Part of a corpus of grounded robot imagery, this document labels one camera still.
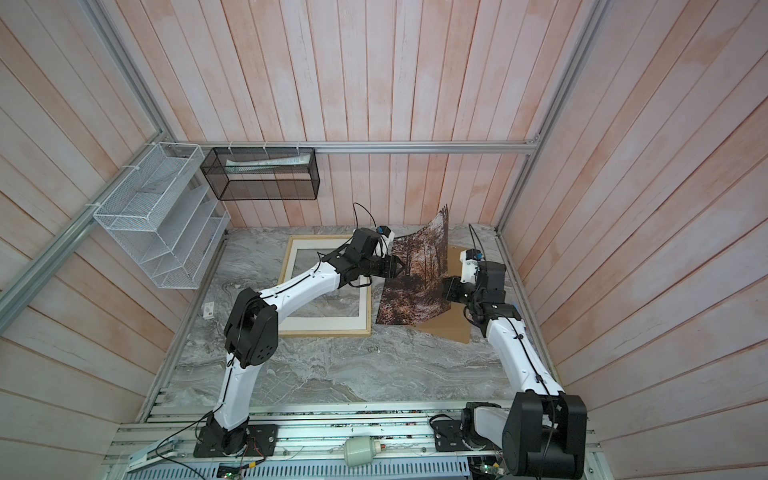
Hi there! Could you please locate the wooden backing board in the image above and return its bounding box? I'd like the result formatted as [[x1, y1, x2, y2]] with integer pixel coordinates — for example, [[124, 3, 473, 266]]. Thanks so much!
[[414, 245, 472, 344]]

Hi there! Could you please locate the autumn forest photo print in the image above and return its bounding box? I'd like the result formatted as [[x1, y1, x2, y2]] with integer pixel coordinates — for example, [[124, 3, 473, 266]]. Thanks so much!
[[376, 206, 449, 326]]

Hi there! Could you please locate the light wooden picture frame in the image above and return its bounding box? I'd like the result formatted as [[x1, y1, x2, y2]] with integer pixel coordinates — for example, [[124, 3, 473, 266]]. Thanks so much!
[[275, 233, 374, 338]]

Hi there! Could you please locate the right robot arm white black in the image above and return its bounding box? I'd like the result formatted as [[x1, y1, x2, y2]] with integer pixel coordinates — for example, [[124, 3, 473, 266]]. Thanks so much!
[[443, 249, 587, 479]]

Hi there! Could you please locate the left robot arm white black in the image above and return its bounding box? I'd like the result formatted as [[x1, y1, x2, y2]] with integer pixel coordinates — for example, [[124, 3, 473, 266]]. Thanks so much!
[[213, 226, 405, 433]]

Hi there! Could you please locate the small white tag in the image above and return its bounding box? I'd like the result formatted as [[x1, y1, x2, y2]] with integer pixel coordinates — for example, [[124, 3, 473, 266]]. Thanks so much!
[[203, 302, 215, 319]]

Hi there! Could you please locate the paper in black basket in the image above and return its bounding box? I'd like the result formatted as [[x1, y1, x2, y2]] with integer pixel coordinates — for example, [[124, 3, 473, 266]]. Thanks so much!
[[224, 154, 312, 175]]

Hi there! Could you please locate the white cylindrical device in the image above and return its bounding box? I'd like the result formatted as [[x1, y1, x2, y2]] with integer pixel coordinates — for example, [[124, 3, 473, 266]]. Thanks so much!
[[343, 436, 385, 468]]

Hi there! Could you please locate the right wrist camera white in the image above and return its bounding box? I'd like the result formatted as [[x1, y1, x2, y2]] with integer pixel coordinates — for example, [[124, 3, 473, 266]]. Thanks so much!
[[460, 249, 483, 284]]

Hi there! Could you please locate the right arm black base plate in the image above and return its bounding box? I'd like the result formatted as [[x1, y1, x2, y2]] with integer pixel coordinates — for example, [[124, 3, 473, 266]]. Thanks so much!
[[428, 416, 513, 452]]

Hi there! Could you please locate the black wire mesh basket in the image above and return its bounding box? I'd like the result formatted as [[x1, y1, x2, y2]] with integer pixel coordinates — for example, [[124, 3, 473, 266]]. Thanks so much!
[[201, 146, 321, 201]]

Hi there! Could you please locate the white wire mesh shelf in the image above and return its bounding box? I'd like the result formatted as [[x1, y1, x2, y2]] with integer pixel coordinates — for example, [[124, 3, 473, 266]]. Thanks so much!
[[94, 142, 230, 290]]

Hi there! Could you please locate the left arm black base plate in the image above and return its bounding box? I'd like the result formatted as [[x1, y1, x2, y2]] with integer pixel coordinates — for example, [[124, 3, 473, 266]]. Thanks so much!
[[193, 420, 278, 458]]

